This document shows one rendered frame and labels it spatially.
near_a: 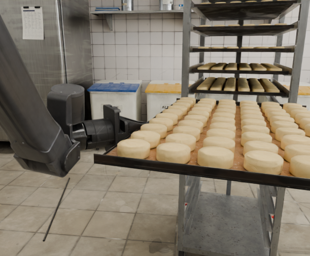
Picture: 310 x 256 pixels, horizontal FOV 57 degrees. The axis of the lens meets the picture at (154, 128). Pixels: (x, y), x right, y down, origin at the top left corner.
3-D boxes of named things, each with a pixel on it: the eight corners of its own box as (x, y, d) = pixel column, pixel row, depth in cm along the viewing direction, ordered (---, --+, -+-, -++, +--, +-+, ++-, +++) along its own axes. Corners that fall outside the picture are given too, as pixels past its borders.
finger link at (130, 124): (144, 140, 67) (106, 147, 63) (144, 110, 65) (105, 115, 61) (159, 149, 62) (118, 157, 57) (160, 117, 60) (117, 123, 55)
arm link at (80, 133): (48, 146, 57) (55, 161, 52) (46, 114, 54) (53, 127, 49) (83, 140, 60) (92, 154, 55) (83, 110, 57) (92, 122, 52)
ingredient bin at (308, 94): (262, 158, 311) (270, 87, 291) (252, 140, 372) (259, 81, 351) (316, 161, 302) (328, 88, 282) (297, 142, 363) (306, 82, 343)
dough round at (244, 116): (237, 124, 66) (238, 116, 65) (245, 121, 69) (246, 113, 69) (259, 128, 63) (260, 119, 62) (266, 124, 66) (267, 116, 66)
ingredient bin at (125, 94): (90, 152, 331) (86, 85, 311) (104, 135, 392) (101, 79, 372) (137, 153, 327) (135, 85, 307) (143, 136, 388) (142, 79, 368)
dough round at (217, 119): (225, 124, 65) (226, 116, 65) (239, 129, 61) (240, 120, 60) (206, 126, 63) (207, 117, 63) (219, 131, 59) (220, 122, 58)
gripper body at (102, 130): (112, 149, 64) (79, 154, 60) (111, 103, 61) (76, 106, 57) (124, 158, 58) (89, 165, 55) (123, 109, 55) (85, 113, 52)
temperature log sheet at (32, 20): (45, 39, 281) (41, 5, 273) (43, 39, 279) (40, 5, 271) (24, 39, 284) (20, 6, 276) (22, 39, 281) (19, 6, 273)
